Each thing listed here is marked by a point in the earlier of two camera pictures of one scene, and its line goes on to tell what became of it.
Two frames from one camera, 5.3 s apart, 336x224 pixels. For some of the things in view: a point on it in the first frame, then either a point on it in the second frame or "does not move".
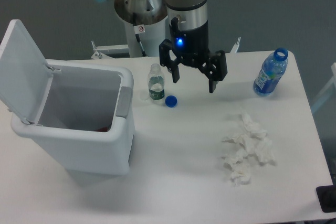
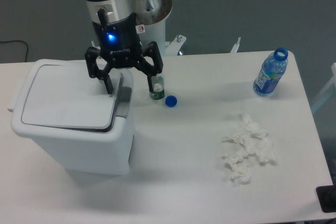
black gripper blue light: (191, 45) → (119, 42)
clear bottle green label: (156, 83) does not move
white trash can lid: (25, 76) → (69, 96)
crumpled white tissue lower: (240, 168) does not move
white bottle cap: (144, 96) does not move
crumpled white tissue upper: (253, 129) does not move
